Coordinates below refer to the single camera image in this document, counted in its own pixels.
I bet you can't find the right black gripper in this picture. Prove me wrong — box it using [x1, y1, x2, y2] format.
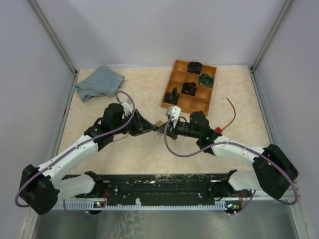
[157, 119, 200, 140]

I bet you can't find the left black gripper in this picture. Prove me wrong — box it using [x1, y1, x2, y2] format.
[113, 111, 157, 138]

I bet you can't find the brass padlock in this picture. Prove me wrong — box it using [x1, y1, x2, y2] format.
[155, 120, 164, 128]

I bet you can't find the silver key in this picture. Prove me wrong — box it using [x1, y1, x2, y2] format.
[157, 128, 164, 137]

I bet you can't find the red cable lock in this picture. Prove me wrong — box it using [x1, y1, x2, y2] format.
[215, 97, 237, 133]

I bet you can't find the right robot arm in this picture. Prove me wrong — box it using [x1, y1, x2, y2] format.
[162, 107, 299, 200]

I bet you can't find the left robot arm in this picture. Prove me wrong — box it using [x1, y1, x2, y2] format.
[15, 103, 157, 215]

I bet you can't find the wooden compartment tray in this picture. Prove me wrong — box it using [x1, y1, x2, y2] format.
[161, 60, 217, 116]

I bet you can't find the blue folded cloth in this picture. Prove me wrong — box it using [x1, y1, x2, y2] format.
[74, 66, 125, 102]

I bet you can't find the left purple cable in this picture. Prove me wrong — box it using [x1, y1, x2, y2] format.
[15, 91, 137, 217]

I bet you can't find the purple cable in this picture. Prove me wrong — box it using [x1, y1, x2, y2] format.
[15, 91, 137, 217]
[163, 117, 300, 216]

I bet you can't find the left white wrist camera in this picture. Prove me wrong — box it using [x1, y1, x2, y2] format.
[121, 98, 133, 117]

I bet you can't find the dark crumpled strap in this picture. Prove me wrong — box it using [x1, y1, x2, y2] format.
[164, 86, 180, 105]

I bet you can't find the black red coiled strap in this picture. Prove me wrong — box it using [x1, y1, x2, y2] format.
[181, 82, 198, 96]

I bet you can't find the green yellow coiled strap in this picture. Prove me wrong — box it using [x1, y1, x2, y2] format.
[198, 73, 215, 88]

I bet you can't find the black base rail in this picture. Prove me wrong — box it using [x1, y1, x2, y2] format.
[74, 170, 250, 200]

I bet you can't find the white toothed cable duct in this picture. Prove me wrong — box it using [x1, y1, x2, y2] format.
[53, 197, 240, 211]

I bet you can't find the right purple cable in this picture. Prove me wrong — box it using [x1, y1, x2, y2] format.
[163, 117, 300, 216]

